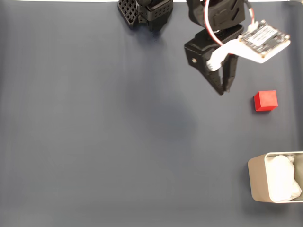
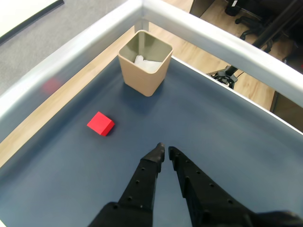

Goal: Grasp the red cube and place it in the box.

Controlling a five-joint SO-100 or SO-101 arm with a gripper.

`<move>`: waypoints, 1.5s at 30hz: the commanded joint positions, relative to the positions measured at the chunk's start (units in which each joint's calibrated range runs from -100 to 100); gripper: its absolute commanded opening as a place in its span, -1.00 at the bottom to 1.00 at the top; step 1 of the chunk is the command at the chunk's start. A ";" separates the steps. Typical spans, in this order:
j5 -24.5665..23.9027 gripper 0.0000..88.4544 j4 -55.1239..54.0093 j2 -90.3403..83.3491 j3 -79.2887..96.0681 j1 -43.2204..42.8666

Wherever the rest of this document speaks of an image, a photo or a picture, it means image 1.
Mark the red cube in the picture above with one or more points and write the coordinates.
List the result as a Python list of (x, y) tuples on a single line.
[(266, 100)]

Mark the beige metal box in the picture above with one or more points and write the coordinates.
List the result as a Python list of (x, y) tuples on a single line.
[(258, 179)]

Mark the white crumpled tissue paper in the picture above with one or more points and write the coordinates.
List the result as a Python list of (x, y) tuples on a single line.
[(281, 177)]

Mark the dark grey table mat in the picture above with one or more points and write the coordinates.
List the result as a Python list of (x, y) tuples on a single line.
[(94, 130)]

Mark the camera board on white mount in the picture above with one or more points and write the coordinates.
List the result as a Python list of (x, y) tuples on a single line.
[(262, 40)]

